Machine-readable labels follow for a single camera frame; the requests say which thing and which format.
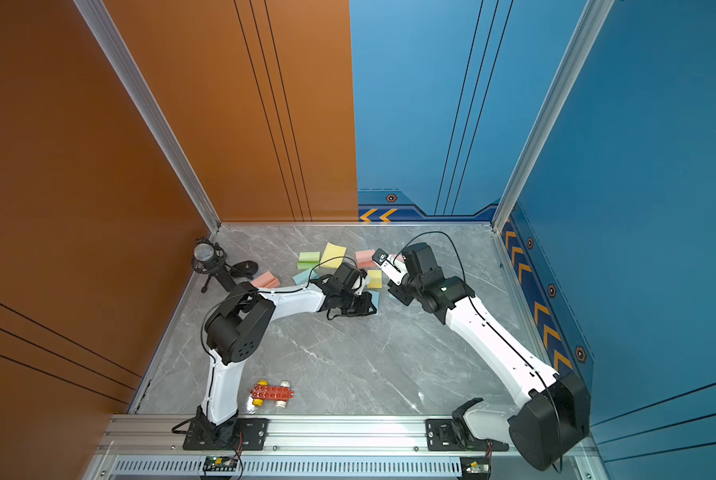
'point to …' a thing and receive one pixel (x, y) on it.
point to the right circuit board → (475, 466)
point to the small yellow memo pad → (374, 280)
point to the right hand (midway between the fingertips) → (398, 272)
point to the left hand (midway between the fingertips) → (379, 307)
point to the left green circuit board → (219, 463)
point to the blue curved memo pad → (375, 299)
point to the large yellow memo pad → (333, 251)
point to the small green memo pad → (308, 260)
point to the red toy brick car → (265, 392)
